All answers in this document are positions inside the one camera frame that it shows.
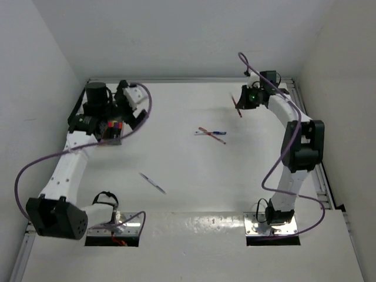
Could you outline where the blue gel pen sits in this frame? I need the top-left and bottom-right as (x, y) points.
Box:
(195, 130), (227, 135)

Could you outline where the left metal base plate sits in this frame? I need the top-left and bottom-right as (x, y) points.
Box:
(87, 211), (146, 237)

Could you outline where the pink cap highlighter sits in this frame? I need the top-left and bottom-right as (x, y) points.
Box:
(110, 121), (118, 139)

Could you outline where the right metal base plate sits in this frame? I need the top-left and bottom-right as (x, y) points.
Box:
(243, 211), (298, 237)

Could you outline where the clear thin ballpoint pen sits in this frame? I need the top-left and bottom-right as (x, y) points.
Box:
(139, 172), (166, 194)

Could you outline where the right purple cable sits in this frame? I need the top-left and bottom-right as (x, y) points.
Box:
(237, 52), (326, 238)

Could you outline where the metal base plate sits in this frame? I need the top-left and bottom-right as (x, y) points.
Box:
(87, 211), (146, 237)
(243, 211), (298, 237)

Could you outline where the purple cable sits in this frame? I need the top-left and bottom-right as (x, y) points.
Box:
(14, 82), (153, 233)
(237, 52), (326, 238)

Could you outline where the aluminium table edge rail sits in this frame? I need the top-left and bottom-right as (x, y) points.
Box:
(88, 78), (295, 83)

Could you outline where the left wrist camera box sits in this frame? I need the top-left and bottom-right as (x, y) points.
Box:
(123, 87), (147, 111)

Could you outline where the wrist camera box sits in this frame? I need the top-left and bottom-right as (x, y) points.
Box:
(244, 70), (260, 87)
(123, 87), (147, 111)

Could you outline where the red gel pen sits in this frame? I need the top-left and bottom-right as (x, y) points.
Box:
(198, 127), (226, 145)

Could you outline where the clear compartment organizer tray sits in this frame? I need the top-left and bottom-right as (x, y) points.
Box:
(99, 119), (123, 146)

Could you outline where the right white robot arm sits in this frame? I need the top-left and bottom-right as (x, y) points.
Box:
(235, 70), (325, 225)

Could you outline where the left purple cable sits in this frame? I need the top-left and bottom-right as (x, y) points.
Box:
(14, 82), (153, 233)

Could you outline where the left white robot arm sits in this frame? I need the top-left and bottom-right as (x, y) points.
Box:
(26, 80), (152, 240)

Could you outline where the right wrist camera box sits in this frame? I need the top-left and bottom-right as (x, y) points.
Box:
(244, 70), (260, 87)

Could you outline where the orange cap highlighter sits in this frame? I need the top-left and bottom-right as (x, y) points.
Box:
(106, 121), (113, 139)

